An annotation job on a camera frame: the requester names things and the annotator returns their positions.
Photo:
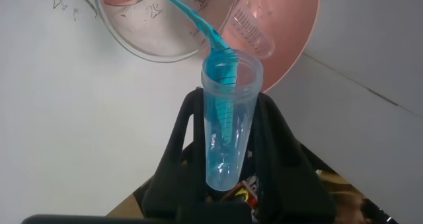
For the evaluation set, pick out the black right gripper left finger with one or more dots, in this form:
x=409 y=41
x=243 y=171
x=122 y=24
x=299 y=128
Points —
x=172 y=177

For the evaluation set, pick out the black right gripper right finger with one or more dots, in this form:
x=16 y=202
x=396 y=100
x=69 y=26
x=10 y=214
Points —
x=284 y=184

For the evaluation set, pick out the test tube with blue pigment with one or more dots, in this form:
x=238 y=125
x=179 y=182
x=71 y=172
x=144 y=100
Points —
x=224 y=85

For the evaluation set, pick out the test tube with red pigment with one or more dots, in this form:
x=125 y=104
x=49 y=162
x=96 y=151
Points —
x=252 y=32

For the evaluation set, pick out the clear glass beaker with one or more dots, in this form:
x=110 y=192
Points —
x=148 y=29

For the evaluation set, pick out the pink bowl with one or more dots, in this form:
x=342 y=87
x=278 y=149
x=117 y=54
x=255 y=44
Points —
x=294 y=22

